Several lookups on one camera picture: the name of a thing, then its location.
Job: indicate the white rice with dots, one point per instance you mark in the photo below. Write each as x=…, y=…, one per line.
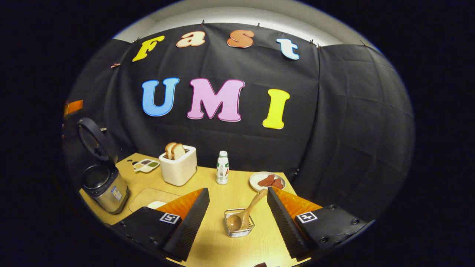
x=156, y=204

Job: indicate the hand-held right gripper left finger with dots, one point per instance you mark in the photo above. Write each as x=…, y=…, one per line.
x=189, y=230

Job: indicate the black and silver rice cooker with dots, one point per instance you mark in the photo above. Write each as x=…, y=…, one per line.
x=107, y=193

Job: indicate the wooden spoon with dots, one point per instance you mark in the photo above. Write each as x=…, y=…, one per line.
x=252, y=207

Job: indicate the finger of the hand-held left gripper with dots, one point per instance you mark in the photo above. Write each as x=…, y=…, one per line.
x=73, y=106

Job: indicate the white round plate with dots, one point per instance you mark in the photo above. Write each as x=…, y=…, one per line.
x=254, y=178

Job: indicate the white milk bottle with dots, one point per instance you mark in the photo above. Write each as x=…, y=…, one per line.
x=222, y=170

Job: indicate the red meat slice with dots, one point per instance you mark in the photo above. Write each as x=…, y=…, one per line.
x=266, y=181
x=278, y=183

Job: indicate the white divided grain dish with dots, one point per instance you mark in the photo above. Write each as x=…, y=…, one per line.
x=146, y=165

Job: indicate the black backdrop cloth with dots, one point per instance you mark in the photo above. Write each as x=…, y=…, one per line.
x=315, y=111

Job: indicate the toast bread slice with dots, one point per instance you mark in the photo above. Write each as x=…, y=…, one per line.
x=179, y=151
x=169, y=150

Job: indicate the row of black cloth clips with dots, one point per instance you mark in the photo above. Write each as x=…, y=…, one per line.
x=203, y=22

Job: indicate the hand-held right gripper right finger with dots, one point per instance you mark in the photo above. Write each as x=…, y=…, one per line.
x=285, y=226

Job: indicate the clear plastic box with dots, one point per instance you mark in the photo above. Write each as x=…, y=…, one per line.
x=144, y=196

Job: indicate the white toaster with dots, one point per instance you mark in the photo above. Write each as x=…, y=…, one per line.
x=180, y=170

